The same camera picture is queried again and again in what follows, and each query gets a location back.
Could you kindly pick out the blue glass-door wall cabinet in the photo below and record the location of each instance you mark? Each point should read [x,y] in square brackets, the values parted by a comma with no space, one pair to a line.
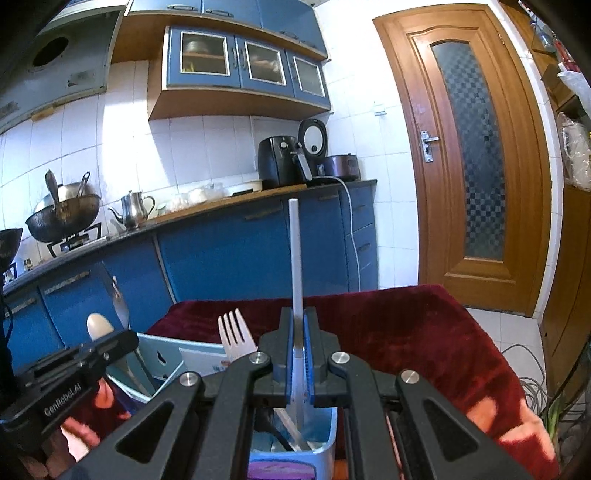
[203,78]

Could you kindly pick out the wooden door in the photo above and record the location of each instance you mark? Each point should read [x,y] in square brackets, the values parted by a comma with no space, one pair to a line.
[415,207]

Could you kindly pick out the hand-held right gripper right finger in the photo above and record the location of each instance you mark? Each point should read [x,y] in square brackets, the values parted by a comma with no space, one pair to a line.
[310,369]

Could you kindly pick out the light blue utensil holder box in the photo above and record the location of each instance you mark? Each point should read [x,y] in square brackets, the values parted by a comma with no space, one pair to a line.
[152,346]

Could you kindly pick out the blue upper cabinet row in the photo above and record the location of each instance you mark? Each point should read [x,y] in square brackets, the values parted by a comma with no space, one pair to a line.
[231,11]

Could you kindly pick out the black rice cooker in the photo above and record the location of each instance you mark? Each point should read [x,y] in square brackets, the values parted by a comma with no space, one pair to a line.
[314,138]

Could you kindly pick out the large black wok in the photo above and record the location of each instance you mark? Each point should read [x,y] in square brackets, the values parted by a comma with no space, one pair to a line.
[60,226]

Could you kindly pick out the wooden wall shelf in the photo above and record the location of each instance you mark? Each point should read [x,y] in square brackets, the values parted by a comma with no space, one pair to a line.
[554,46]

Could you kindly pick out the steel basin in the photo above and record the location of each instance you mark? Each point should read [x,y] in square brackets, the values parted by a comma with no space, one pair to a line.
[69,191]

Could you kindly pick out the gas stove grate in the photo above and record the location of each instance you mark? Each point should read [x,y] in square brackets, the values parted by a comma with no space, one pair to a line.
[74,242]

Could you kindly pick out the white light switch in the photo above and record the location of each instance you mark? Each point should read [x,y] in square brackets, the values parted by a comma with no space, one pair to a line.
[379,110]

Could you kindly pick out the black spoon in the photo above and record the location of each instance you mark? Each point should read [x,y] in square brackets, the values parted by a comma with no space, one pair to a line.
[272,427]

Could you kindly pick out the blue base cabinets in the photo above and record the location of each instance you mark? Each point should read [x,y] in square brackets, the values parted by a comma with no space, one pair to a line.
[221,258]

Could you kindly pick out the brown slow cooker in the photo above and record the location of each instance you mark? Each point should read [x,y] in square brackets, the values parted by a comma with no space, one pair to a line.
[344,167]

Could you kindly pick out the white plastic bag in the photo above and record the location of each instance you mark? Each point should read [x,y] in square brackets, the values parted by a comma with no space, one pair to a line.
[577,87]

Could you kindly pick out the black air fryer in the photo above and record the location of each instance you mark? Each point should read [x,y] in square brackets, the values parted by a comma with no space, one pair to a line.
[277,161]

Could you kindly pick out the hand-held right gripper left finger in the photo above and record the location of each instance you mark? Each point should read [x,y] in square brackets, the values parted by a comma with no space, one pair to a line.
[288,369]

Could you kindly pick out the grey range hood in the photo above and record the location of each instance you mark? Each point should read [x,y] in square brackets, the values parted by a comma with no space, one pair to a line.
[69,60]

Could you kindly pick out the white dishes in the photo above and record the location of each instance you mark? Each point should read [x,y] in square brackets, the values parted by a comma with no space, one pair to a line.
[203,194]

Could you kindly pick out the steel teapot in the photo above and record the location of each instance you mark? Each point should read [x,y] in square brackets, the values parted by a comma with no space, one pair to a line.
[131,210]

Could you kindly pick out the white spoon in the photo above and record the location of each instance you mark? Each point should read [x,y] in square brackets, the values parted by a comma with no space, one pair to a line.
[99,325]

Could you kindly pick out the small black wok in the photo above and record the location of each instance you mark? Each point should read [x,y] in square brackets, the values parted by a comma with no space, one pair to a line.
[9,247]

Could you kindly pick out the red and pink printed blanket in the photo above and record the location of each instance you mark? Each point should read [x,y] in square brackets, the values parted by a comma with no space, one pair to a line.
[415,332]

